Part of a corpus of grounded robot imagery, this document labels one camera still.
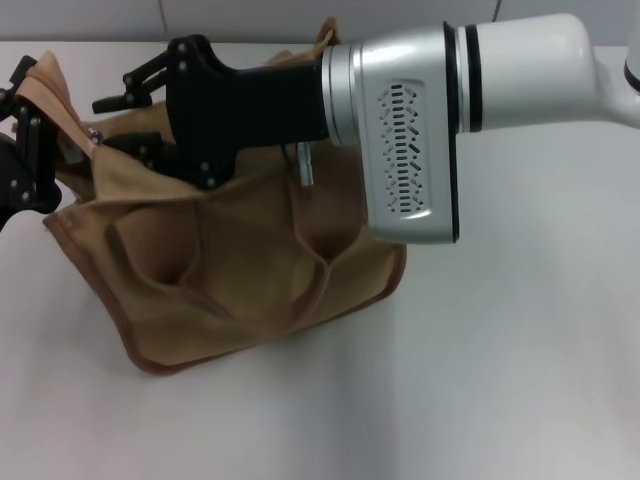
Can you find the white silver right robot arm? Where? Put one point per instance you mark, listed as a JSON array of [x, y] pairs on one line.
[[525, 75]]

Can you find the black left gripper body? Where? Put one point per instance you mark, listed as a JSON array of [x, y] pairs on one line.
[[7, 175]]

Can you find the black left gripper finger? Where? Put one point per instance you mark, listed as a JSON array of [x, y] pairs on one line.
[[12, 100], [37, 160]]

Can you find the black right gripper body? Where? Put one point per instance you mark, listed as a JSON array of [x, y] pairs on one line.
[[240, 105]]

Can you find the khaki fabric food bag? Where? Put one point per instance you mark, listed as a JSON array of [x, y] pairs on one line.
[[225, 280]]

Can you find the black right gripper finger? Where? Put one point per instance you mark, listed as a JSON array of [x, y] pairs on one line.
[[150, 147], [145, 85]]

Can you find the silver metal zipper pull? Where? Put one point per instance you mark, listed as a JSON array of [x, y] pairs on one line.
[[94, 135]]

